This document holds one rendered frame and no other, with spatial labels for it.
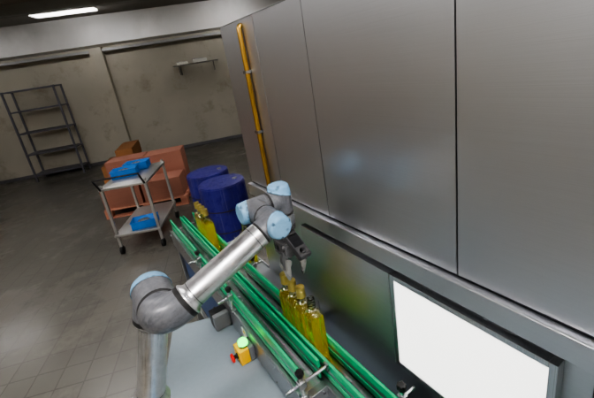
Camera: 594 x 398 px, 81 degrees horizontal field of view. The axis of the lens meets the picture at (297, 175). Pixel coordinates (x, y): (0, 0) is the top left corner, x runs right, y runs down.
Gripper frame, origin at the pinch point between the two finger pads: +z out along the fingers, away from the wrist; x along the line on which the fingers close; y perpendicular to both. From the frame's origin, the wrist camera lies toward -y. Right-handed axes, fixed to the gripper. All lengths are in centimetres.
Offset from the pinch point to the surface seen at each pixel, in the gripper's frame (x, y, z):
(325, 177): -15.4, -4.4, -34.1
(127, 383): 77, 139, 121
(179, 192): -48, 457, 99
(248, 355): 19, 22, 42
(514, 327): -14, -68, -14
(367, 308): -12.5, -22.2, 8.5
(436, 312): -13, -49, -6
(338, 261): -12.3, -9.2, -4.0
